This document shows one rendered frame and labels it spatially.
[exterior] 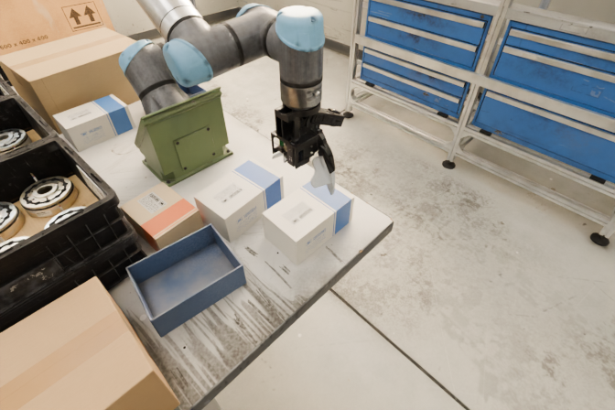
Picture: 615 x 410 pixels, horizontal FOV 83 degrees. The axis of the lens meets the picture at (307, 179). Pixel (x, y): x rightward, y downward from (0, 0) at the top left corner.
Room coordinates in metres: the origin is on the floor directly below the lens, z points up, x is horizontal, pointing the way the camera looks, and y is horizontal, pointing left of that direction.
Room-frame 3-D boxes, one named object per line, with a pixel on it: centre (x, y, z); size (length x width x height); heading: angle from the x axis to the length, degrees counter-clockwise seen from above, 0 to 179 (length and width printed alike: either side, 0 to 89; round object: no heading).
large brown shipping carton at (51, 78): (1.26, 0.86, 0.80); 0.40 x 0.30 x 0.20; 141
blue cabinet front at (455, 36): (1.97, -0.61, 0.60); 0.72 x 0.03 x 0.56; 45
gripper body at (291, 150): (0.56, 0.02, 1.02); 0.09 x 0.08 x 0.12; 135
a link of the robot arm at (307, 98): (0.56, 0.01, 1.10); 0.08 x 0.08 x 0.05
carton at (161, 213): (0.58, 0.37, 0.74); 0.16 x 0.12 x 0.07; 50
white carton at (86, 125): (1.02, 0.73, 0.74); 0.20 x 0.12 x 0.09; 137
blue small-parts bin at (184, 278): (0.42, 0.26, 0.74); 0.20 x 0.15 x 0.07; 128
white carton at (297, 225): (0.58, 0.00, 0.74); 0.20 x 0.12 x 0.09; 135
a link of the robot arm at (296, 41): (0.57, 0.01, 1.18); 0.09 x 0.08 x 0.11; 38
